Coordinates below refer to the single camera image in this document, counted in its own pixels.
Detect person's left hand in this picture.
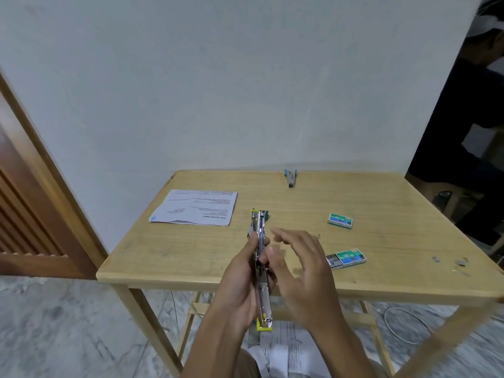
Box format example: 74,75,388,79
211,236,272,332

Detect person's right hand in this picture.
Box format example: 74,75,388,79
267,228,346,332

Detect yellow-green metal stapler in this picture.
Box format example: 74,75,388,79
247,209,274,332

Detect person's left forearm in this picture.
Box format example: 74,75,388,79
180,309,256,378

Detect person's right forearm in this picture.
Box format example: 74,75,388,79
303,311,378,378

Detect open green staple box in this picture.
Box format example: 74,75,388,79
326,248,367,268

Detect printed white paper sheet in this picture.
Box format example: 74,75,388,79
148,190,238,227

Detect light wooden table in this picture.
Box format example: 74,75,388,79
96,170,504,378

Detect crumpled printed papers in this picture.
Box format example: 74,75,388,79
246,321,317,378

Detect person's tan shorts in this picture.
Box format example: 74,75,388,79
235,347,273,378

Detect scattered loose staples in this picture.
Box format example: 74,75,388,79
431,256,471,277

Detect brown wooden door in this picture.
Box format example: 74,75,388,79
0,67,109,281

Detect white headband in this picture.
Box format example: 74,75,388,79
472,0,504,36

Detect white cable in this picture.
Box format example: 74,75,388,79
384,306,504,346

